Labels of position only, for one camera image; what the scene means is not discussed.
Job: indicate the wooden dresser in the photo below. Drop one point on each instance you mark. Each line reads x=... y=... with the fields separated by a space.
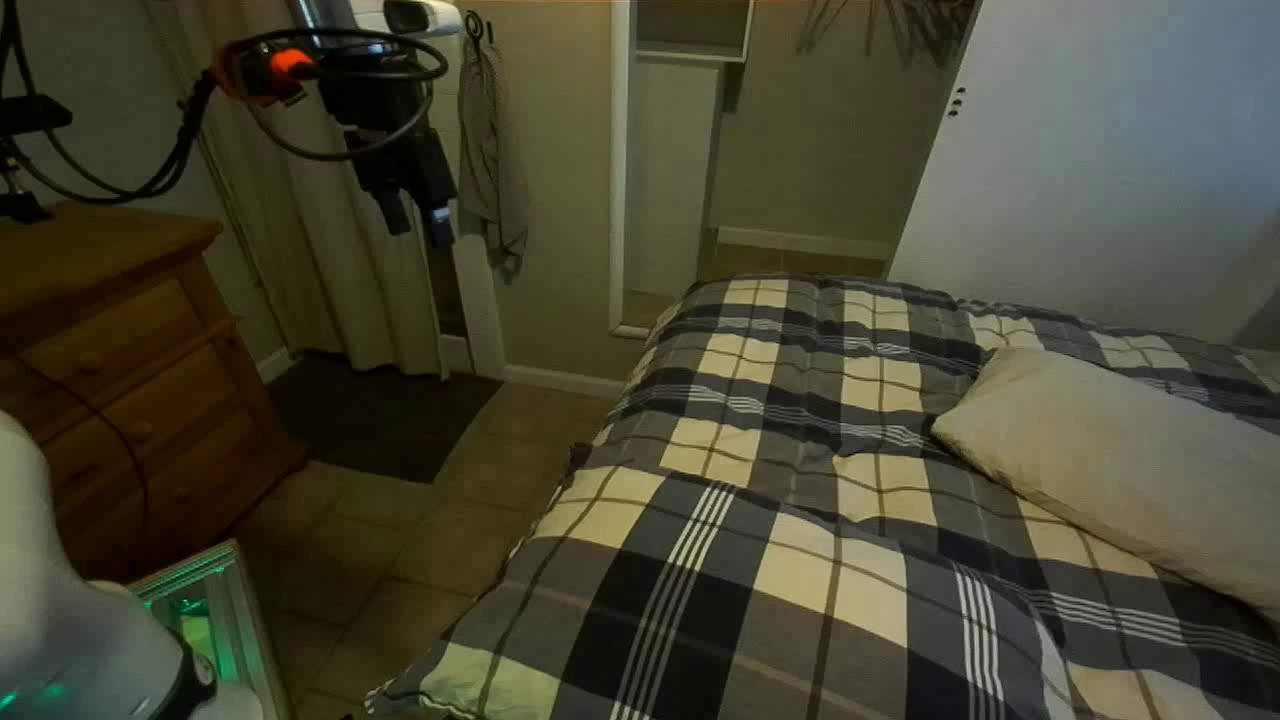
x=122 y=362

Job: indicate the beige curtain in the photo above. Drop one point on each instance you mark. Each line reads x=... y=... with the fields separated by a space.
x=292 y=255

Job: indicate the hanging grey bag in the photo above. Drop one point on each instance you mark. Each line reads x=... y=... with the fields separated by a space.
x=491 y=161

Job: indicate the white wardrobe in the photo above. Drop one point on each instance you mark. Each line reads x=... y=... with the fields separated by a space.
x=1106 y=161

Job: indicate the green lit control box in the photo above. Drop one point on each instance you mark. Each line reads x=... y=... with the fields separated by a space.
x=224 y=615

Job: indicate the dark spiky plant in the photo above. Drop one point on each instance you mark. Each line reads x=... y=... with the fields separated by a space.
x=905 y=24

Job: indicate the white door frame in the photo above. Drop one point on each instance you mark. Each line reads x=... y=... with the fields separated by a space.
x=622 y=174

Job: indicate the checked bedspread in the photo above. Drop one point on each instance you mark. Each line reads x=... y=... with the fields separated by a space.
x=802 y=362

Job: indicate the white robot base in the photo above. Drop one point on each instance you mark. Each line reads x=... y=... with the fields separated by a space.
x=66 y=625

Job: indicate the dark floor mat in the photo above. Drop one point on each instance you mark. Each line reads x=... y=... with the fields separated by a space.
x=373 y=421

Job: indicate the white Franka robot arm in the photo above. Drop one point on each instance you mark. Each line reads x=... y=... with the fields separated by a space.
x=427 y=15

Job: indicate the cream pillow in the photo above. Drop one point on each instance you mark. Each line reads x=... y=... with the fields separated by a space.
x=1133 y=460

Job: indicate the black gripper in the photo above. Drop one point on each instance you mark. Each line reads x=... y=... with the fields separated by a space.
x=373 y=106

